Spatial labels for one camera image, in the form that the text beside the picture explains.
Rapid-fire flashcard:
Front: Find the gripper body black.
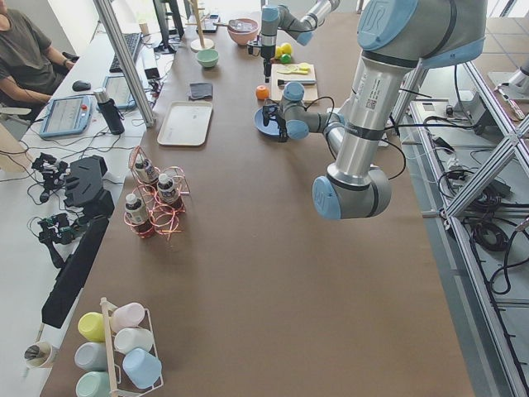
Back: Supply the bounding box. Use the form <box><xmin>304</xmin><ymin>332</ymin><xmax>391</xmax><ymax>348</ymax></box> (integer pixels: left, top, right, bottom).
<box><xmin>262</xmin><ymin>104</ymin><xmax>288</xmax><ymax>142</ymax></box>
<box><xmin>246</xmin><ymin>36</ymin><xmax>276</xmax><ymax>83</ymax></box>

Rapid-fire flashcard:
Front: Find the blue round plate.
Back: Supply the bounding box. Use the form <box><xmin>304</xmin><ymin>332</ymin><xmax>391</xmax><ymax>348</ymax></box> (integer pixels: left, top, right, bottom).
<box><xmin>254</xmin><ymin>107</ymin><xmax>282</xmax><ymax>138</ymax></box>

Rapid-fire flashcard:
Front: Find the orange mandarin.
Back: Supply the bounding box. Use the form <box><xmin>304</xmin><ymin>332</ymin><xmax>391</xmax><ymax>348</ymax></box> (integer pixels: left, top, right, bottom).
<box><xmin>255</xmin><ymin>85</ymin><xmax>270</xmax><ymax>100</ymax></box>

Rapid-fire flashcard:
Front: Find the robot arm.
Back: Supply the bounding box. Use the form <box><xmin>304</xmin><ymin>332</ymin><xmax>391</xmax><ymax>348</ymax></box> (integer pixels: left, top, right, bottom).
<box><xmin>246</xmin><ymin>0</ymin><xmax>340</xmax><ymax>84</ymax></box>
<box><xmin>263</xmin><ymin>1</ymin><xmax>487</xmax><ymax>219</ymax></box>

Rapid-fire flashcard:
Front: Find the lower whole lemon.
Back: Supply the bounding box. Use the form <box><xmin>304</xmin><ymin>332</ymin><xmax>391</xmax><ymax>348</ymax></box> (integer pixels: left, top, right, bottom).
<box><xmin>274</xmin><ymin>46</ymin><xmax>283</xmax><ymax>59</ymax></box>

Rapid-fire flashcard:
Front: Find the whole lemon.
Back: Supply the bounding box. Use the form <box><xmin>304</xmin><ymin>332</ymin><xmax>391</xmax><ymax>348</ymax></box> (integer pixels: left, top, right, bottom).
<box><xmin>274</xmin><ymin>46</ymin><xmax>283</xmax><ymax>59</ymax></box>
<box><xmin>279</xmin><ymin>42</ymin><xmax>293</xmax><ymax>55</ymax></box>

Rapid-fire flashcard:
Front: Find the upper whole lemon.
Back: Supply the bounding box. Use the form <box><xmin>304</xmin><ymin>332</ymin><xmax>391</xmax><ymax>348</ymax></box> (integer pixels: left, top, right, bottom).
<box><xmin>279</xmin><ymin>42</ymin><xmax>293</xmax><ymax>55</ymax></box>

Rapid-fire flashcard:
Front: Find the green lime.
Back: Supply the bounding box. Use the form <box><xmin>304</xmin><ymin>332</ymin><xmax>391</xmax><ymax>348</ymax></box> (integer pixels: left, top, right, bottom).
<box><xmin>279</xmin><ymin>54</ymin><xmax>292</xmax><ymax>65</ymax></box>

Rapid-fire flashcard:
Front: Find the wooden cutting board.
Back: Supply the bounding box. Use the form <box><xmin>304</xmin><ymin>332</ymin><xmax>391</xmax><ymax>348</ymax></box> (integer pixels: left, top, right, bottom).
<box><xmin>270</xmin><ymin>63</ymin><xmax>318</xmax><ymax>103</ymax></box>

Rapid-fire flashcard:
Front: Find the pink ice bowl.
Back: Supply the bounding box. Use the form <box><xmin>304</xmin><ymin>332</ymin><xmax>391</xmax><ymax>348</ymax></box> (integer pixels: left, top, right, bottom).
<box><xmin>227</xmin><ymin>17</ymin><xmax>260</xmax><ymax>46</ymax></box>

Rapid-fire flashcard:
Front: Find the yellow plastic knife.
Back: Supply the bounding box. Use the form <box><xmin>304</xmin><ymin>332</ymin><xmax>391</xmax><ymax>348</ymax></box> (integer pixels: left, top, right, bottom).
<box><xmin>276</xmin><ymin>65</ymin><xmax>310</xmax><ymax>75</ymax></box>

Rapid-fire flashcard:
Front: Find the upper lemon half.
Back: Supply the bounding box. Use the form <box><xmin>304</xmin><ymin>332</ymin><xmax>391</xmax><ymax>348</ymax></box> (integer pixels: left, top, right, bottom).
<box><xmin>298</xmin><ymin>63</ymin><xmax>311</xmax><ymax>72</ymax></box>

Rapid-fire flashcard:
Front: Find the green bowl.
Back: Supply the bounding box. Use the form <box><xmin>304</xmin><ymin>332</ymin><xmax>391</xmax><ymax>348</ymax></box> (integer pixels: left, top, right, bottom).
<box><xmin>196</xmin><ymin>49</ymin><xmax>219</xmax><ymax>69</ymax></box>

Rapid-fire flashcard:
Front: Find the wooden cup stand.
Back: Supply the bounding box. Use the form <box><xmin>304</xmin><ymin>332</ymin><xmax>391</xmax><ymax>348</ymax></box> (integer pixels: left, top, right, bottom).
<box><xmin>187</xmin><ymin>0</ymin><xmax>215</xmax><ymax>53</ymax></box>

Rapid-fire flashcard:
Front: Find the grey folded cloth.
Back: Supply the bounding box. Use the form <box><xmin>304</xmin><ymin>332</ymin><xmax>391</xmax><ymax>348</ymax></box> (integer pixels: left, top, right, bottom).
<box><xmin>188</xmin><ymin>82</ymin><xmax>213</xmax><ymax>101</ymax></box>

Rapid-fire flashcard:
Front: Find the cream rabbit tray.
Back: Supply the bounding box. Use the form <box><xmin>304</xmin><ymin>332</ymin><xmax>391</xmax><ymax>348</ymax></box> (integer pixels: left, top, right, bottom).
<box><xmin>157</xmin><ymin>101</ymin><xmax>212</xmax><ymax>146</ymax></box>

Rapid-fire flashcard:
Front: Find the right tea bottle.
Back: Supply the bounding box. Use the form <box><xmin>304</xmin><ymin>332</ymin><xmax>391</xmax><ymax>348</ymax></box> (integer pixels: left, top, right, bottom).
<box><xmin>157</xmin><ymin>173</ymin><xmax>183</xmax><ymax>210</ymax></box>

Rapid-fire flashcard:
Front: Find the black keyboard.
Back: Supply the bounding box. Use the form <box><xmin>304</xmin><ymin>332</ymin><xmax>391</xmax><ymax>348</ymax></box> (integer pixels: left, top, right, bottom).
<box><xmin>108</xmin><ymin>31</ymin><xmax>144</xmax><ymax>74</ymax></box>

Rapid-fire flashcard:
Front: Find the upper teach pendant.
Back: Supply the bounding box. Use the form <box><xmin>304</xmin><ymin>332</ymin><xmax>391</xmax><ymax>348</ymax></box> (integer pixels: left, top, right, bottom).
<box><xmin>103</xmin><ymin>75</ymin><xmax>136</xmax><ymax>111</ymax></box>

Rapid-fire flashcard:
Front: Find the teach pendant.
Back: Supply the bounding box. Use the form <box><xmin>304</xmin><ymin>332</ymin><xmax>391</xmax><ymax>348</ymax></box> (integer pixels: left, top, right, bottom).
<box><xmin>39</xmin><ymin>95</ymin><xmax>92</xmax><ymax>138</ymax></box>
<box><xmin>103</xmin><ymin>75</ymin><xmax>136</xmax><ymax>111</ymax></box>

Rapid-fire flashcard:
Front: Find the black thermos bottle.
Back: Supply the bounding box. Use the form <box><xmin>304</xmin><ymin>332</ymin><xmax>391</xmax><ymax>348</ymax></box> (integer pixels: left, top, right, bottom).
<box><xmin>93</xmin><ymin>87</ymin><xmax>125</xmax><ymax>135</ymax></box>

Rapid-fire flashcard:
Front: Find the front tea bottle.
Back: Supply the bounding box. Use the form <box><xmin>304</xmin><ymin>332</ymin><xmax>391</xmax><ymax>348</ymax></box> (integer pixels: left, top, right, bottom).
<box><xmin>125</xmin><ymin>193</ymin><xmax>155</xmax><ymax>238</ymax></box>

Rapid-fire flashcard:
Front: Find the computer mouse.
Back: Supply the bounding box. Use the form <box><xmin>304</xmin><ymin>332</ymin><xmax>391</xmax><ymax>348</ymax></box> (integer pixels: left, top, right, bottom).
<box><xmin>72</xmin><ymin>80</ymin><xmax>91</xmax><ymax>92</ymax></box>

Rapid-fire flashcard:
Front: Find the lower teach pendant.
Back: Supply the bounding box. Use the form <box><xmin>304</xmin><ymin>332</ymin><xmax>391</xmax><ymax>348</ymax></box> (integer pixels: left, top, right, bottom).
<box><xmin>39</xmin><ymin>95</ymin><xmax>92</xmax><ymax>138</ymax></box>

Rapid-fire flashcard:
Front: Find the seated person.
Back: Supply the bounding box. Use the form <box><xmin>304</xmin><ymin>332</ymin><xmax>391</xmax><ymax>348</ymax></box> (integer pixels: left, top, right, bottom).
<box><xmin>1</xmin><ymin>1</ymin><xmax>75</xmax><ymax>121</ymax></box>

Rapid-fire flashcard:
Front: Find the pink cup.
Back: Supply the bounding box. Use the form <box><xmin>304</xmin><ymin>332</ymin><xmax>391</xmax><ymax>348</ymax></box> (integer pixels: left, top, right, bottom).
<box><xmin>110</xmin><ymin>302</ymin><xmax>145</xmax><ymax>332</ymax></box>

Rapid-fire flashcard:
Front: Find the white cup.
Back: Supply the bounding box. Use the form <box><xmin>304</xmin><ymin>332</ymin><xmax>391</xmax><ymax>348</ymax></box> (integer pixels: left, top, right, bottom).
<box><xmin>114</xmin><ymin>328</ymin><xmax>154</xmax><ymax>354</ymax></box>

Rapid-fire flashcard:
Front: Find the yellow cup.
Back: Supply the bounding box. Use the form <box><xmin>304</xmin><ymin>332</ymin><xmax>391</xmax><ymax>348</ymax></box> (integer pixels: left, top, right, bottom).
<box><xmin>78</xmin><ymin>312</ymin><xmax>105</xmax><ymax>342</ymax></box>

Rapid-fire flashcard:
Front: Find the blue cup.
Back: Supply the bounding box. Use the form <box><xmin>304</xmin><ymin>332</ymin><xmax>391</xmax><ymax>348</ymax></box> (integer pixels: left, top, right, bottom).
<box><xmin>122</xmin><ymin>348</ymin><xmax>162</xmax><ymax>389</ymax></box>

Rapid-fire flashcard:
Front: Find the grey cup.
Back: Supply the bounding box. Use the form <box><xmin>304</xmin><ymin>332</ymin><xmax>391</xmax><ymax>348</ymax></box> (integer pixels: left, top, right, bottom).
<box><xmin>74</xmin><ymin>342</ymin><xmax>107</xmax><ymax>371</ymax></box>

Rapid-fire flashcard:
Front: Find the green cup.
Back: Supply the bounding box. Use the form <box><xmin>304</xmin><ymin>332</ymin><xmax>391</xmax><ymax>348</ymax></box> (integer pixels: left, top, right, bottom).
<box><xmin>75</xmin><ymin>371</ymin><xmax>110</xmax><ymax>397</ymax></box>

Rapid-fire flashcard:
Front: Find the paper cup with pens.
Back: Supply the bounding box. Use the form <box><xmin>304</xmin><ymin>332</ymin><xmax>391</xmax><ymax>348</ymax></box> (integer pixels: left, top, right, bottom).
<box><xmin>24</xmin><ymin>341</ymin><xmax>59</xmax><ymax>369</ymax></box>

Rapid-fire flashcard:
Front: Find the copper wire bottle rack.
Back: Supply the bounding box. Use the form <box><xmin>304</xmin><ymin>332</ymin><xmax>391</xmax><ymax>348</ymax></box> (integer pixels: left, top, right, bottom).
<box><xmin>123</xmin><ymin>146</ymin><xmax>190</xmax><ymax>238</ymax></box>

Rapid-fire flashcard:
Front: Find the aluminium frame post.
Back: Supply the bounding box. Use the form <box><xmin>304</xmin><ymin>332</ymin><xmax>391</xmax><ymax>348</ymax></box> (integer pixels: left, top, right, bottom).
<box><xmin>93</xmin><ymin>0</ymin><xmax>155</xmax><ymax>127</ymax></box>

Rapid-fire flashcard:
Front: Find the white wire cup rack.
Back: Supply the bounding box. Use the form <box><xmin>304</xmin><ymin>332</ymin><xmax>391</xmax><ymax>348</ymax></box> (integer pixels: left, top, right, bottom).
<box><xmin>100</xmin><ymin>297</ymin><xmax>164</xmax><ymax>396</ymax></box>

